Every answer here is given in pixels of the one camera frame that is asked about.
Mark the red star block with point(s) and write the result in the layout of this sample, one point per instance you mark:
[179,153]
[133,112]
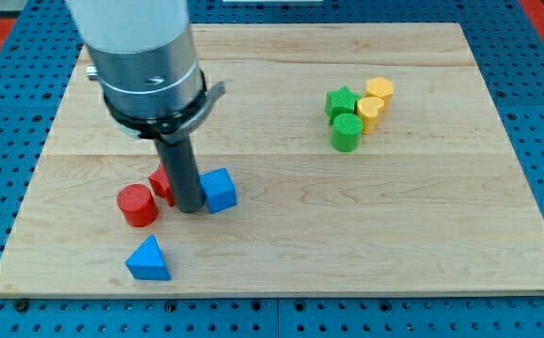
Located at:
[160,185]

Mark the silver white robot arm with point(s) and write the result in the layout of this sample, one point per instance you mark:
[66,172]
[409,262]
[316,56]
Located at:
[146,63]

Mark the green star block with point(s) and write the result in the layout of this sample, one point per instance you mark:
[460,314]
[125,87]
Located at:
[340,101]

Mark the blue cube block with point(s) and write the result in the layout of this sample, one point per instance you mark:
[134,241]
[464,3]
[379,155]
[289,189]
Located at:
[219,189]

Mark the green cylinder block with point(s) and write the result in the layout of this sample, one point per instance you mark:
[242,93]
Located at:
[347,130]

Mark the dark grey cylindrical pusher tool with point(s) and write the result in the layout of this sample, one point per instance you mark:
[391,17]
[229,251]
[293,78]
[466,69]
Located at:
[182,174]

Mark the yellow heart block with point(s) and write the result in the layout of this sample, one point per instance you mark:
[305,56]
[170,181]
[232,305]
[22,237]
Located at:
[369,109]

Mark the yellow hexagon block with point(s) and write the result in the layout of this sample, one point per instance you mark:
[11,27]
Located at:
[382,88]

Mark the red cylinder block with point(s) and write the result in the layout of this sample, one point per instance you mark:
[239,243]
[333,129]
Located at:
[137,205]

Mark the blue triangle block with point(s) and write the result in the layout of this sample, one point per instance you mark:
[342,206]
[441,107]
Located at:
[147,262]

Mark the wooden board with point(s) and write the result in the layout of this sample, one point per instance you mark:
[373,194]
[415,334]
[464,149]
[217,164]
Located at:
[432,203]

